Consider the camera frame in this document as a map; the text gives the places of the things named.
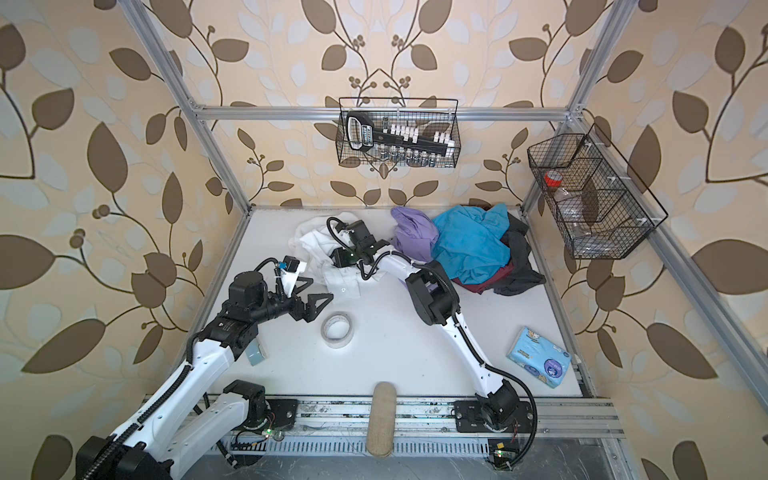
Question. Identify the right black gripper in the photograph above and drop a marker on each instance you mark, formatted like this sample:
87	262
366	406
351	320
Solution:
341	257

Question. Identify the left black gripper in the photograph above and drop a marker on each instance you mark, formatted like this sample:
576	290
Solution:
308	313

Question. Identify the white cloth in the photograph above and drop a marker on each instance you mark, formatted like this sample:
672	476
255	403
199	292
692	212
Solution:
313	244

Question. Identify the purple cloth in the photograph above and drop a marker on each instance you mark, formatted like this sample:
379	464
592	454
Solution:
415	234

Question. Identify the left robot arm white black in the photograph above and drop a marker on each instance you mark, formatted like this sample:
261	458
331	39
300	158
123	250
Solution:
169	433

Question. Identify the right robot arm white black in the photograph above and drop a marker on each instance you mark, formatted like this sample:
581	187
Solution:
504	403

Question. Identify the teal cloth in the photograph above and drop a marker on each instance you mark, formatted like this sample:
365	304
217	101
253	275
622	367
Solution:
444	251

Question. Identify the maroon cloth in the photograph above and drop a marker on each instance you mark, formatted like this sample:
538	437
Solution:
480	253

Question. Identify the black cloth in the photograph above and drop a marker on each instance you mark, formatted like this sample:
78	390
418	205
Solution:
521	276

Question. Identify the clear tape roll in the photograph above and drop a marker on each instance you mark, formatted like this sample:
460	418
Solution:
337	331

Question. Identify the small grey block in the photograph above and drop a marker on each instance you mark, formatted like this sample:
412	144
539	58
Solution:
254	353

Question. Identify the black tool with white bits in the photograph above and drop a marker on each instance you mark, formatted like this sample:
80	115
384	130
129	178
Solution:
391	134

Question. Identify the beige cork roller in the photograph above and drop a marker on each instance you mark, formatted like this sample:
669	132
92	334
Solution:
382	421

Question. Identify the red capped clear bottle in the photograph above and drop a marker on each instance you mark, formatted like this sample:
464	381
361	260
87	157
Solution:
565	199

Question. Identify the blue tissue pack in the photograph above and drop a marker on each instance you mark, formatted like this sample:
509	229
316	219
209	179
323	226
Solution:
540	357

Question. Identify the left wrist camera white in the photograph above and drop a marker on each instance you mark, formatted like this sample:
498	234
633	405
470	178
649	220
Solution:
287	273

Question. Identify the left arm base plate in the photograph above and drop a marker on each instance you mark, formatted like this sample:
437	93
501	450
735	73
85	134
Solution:
269	414

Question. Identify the back wire basket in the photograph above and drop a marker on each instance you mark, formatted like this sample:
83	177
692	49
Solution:
348	158

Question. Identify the wire basket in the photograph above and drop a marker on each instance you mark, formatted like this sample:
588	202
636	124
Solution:
348	158
617	210

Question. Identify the aluminium front rail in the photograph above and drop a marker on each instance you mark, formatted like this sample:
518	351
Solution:
442	416

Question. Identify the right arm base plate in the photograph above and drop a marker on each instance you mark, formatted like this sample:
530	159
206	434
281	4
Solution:
471	416

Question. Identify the right wire basket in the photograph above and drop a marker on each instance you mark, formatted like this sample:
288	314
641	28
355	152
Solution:
617	210

